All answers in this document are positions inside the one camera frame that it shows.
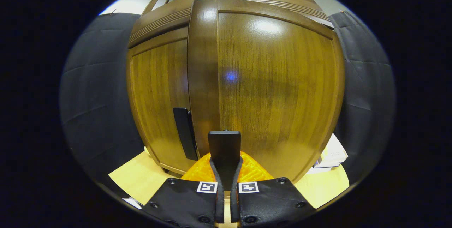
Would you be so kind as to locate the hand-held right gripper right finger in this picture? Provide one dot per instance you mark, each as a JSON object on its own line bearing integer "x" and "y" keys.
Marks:
{"x": 234, "y": 206}

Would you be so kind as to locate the white paper piece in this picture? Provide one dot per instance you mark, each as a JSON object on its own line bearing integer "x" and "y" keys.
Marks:
{"x": 132, "y": 202}

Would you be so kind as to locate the small white box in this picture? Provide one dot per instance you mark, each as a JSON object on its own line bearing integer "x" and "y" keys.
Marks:
{"x": 319, "y": 170}

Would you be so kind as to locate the beige book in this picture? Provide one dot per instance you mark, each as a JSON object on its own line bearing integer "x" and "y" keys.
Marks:
{"x": 333, "y": 152}

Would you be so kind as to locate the black backdrop cloth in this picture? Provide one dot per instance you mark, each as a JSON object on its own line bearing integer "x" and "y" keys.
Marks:
{"x": 99, "y": 79}

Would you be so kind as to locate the wooden cabinet drawer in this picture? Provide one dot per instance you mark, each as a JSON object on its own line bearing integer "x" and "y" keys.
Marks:
{"x": 166, "y": 19}

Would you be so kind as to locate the wooden shoe cabinet door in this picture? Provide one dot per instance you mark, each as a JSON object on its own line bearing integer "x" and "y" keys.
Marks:
{"x": 159, "y": 86}
{"x": 275, "y": 90}

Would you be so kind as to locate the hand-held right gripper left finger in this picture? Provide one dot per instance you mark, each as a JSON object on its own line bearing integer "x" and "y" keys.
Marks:
{"x": 220, "y": 206}

